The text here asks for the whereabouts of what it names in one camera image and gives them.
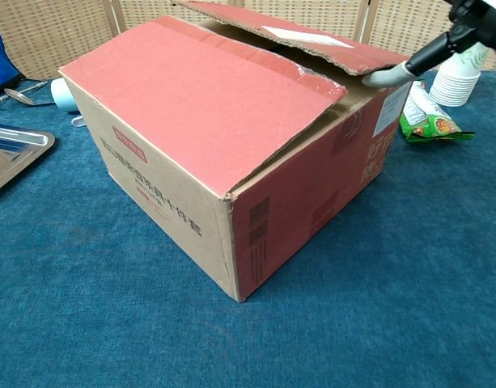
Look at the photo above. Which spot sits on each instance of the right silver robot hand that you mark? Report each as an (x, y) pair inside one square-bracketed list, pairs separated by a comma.
[(427, 52)]

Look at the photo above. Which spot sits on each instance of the red cardboard box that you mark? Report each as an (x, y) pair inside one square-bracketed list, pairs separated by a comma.
[(199, 109)]

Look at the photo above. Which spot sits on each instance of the stack of paper cups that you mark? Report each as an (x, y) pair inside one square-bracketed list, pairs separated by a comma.
[(454, 87)]

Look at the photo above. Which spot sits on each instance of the green snack bag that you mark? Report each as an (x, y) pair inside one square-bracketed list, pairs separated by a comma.
[(433, 125)]

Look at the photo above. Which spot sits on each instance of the white plastic mug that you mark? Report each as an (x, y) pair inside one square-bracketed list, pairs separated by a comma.
[(61, 95)]

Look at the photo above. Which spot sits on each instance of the woven folding screen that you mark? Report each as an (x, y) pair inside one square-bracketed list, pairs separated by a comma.
[(49, 36)]

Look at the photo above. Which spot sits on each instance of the blue table cloth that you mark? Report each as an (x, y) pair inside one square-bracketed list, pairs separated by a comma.
[(110, 315)]

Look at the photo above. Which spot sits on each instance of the metal spoon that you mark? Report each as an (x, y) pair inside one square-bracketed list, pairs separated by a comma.
[(17, 96)]

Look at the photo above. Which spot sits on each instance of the stainless steel tray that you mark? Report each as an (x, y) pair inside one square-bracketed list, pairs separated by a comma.
[(13, 153)]

